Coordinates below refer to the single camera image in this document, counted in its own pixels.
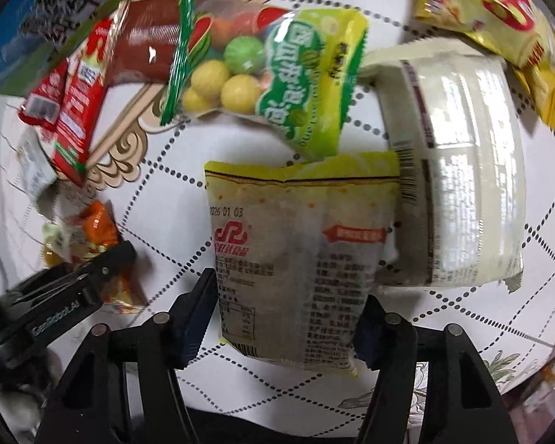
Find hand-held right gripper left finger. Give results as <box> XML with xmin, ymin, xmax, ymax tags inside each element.
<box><xmin>34</xmin><ymin>267</ymin><xmax>223</xmax><ymax>444</ymax></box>

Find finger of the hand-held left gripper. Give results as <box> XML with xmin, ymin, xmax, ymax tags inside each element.
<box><xmin>74</xmin><ymin>240</ymin><xmax>137</xmax><ymax>310</ymax></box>

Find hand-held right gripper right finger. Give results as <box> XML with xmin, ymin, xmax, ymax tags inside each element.
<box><xmin>351</xmin><ymin>293</ymin><xmax>521</xmax><ymax>444</ymax></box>

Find small orange candy packet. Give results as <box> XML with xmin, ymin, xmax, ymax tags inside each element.
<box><xmin>41</xmin><ymin>201</ymin><xmax>146</xmax><ymax>315</ymax></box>

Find red sausage packet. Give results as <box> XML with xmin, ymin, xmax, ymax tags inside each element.
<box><xmin>51</xmin><ymin>0</ymin><xmax>186</xmax><ymax>186</ymax></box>

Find small red snack packet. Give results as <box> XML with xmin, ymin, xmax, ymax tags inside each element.
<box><xmin>18</xmin><ymin>58</ymin><xmax>70</xmax><ymax>125</ymax></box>

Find white snack packet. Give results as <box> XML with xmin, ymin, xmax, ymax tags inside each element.
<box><xmin>358</xmin><ymin>39</ymin><xmax>528</xmax><ymax>293</ymax></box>

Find cardboard box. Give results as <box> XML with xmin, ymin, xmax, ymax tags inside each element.
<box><xmin>0</xmin><ymin>0</ymin><xmax>167</xmax><ymax>93</ymax></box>

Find green candy ball packet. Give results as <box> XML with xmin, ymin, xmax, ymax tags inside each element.
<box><xmin>159</xmin><ymin>0</ymin><xmax>370</xmax><ymax>160</ymax></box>

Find yellow panda snack packet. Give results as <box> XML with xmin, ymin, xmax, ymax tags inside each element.
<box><xmin>414</xmin><ymin>0</ymin><xmax>555</xmax><ymax>131</ymax></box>

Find white quilted mattress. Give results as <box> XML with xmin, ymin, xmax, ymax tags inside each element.
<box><xmin>0</xmin><ymin>0</ymin><xmax>555</xmax><ymax>431</ymax></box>

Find small white wrapper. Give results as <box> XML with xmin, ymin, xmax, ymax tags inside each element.
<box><xmin>16</xmin><ymin>132</ymin><xmax>58</xmax><ymax>216</ymax></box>

